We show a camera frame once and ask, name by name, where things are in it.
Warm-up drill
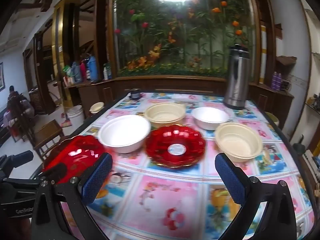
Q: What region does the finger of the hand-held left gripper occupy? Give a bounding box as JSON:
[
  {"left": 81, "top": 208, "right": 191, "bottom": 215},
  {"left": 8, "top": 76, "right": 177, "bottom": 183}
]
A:
[{"left": 41, "top": 162, "right": 68, "bottom": 182}]

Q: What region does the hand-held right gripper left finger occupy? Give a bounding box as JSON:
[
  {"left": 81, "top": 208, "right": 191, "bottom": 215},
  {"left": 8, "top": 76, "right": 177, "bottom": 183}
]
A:
[{"left": 31, "top": 152, "right": 113, "bottom": 240}]

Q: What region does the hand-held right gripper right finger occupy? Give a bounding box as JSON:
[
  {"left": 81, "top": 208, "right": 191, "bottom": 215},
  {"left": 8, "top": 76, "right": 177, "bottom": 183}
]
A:
[{"left": 214, "top": 152, "right": 304, "bottom": 240}]

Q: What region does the beige plastic bowl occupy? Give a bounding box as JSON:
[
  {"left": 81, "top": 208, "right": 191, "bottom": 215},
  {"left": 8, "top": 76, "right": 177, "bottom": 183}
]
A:
[
  {"left": 145, "top": 102, "right": 186, "bottom": 128},
  {"left": 214, "top": 122, "right": 263, "bottom": 163}
]

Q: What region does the large white foam bowl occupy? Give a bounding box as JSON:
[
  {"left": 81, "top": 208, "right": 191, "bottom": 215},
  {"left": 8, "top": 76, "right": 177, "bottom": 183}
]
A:
[{"left": 97, "top": 115, "right": 152, "bottom": 154}]

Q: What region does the small white foam bowl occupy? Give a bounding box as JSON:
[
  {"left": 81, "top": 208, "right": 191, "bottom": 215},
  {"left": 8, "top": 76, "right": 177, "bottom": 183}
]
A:
[{"left": 192, "top": 107, "right": 229, "bottom": 130}]

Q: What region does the wooden chair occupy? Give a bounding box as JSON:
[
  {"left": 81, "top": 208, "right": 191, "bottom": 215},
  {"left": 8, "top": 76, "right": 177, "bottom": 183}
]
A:
[{"left": 32, "top": 119, "right": 68, "bottom": 160}]

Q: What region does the white plastic bucket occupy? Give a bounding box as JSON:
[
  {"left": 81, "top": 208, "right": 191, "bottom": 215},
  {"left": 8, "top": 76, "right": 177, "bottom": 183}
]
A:
[{"left": 66, "top": 105, "right": 85, "bottom": 128}]

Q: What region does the printed cartoon tablecloth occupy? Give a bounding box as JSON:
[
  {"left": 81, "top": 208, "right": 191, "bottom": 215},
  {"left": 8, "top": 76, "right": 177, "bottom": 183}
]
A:
[{"left": 60, "top": 92, "right": 315, "bottom": 240}]

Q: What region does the white green-topped stool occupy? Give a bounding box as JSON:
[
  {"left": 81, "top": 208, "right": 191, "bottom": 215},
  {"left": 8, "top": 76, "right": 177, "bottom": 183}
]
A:
[{"left": 265, "top": 112, "right": 280, "bottom": 128}]

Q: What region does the dark green jug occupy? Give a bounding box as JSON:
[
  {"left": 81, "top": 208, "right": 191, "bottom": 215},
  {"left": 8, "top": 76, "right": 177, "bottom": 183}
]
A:
[{"left": 292, "top": 135, "right": 305, "bottom": 155}]

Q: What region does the white power strip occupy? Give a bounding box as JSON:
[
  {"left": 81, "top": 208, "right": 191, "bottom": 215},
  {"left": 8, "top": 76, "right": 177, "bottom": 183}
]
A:
[{"left": 302, "top": 150, "right": 320, "bottom": 180}]

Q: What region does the small dark cup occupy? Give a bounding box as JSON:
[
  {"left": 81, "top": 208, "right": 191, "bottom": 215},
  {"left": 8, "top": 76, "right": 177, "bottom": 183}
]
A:
[{"left": 128, "top": 89, "right": 143, "bottom": 100}]

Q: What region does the green refill pouch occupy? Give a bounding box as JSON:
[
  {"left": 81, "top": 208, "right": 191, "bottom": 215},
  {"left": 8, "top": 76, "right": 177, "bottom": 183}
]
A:
[{"left": 62, "top": 65, "right": 73, "bottom": 79}]

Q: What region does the stainless steel thermos jug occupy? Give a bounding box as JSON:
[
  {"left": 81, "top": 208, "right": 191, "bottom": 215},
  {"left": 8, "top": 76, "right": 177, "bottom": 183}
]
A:
[{"left": 223, "top": 44, "right": 250, "bottom": 110}]

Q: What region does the blue detergent bottle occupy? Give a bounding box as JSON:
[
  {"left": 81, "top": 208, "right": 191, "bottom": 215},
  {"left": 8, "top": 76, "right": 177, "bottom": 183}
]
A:
[{"left": 87, "top": 55, "right": 98, "bottom": 82}]

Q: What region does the flower wall mural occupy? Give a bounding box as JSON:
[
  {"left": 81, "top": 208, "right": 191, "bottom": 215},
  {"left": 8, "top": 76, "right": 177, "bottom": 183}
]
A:
[{"left": 114, "top": 0, "right": 255, "bottom": 77}]

